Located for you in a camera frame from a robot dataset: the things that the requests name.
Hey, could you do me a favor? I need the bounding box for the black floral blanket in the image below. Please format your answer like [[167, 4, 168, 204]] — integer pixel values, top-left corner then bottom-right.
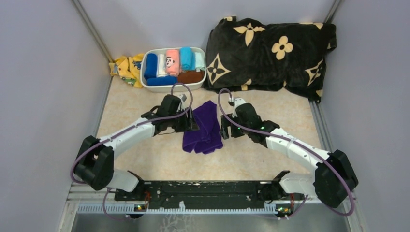
[[203, 16, 337, 102]]

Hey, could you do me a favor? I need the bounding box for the yellow patterned cloth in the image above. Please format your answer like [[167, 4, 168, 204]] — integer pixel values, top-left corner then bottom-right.
[[108, 54, 144, 88]]

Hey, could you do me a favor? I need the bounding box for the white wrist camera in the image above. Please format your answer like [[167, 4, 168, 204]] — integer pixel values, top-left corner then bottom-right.
[[228, 97, 247, 118], [178, 94, 187, 111]]

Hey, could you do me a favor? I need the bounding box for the pale mint rolled towel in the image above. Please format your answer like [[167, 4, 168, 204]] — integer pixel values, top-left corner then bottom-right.
[[194, 52, 205, 71]]

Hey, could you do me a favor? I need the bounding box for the dark blue rolled towel lying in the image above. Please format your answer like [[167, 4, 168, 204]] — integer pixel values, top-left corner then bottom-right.
[[146, 75, 177, 86]]

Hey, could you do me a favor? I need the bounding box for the dark blue rolled towel upright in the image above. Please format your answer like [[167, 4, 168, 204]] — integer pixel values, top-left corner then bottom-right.
[[144, 53, 158, 80]]

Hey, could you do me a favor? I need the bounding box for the purple towel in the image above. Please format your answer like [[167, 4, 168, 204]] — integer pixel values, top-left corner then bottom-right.
[[182, 101, 223, 154]]

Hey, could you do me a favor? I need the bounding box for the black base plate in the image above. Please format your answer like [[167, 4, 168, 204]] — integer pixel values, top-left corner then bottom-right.
[[114, 181, 304, 210]]

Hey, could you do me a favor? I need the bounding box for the brown rolled towel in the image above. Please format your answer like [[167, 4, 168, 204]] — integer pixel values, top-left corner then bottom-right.
[[176, 70, 204, 84]]

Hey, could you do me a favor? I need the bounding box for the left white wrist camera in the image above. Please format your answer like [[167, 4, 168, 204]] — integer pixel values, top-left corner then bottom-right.
[[178, 94, 187, 111]]

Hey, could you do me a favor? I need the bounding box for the white plastic bin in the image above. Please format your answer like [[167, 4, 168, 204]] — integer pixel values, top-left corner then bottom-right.
[[140, 47, 207, 92]]

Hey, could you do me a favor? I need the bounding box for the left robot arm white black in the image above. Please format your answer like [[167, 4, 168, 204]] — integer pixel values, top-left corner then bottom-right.
[[71, 94, 199, 200]]

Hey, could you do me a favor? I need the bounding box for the light blue rolled towel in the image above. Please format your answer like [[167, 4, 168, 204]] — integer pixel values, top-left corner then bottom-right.
[[179, 47, 193, 71]]

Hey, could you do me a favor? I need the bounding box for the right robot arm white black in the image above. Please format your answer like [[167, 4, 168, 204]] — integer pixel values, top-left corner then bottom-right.
[[220, 97, 359, 208]]

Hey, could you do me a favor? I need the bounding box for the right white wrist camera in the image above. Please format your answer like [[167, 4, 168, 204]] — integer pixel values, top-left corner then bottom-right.
[[228, 97, 247, 118]]

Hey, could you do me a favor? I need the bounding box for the pink panda towel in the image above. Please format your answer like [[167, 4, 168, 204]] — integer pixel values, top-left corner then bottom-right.
[[165, 49, 180, 76]]

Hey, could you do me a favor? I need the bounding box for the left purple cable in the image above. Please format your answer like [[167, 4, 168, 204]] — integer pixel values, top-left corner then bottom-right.
[[70, 82, 194, 222]]

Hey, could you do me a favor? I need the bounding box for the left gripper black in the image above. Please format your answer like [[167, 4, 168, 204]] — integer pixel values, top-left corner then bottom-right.
[[168, 107, 200, 133]]

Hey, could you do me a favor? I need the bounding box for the white rolled towel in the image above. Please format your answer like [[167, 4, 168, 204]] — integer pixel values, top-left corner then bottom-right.
[[156, 54, 167, 77]]

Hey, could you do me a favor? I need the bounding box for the aluminium frame rail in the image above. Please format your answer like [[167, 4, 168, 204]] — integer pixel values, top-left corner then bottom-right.
[[58, 184, 368, 232]]

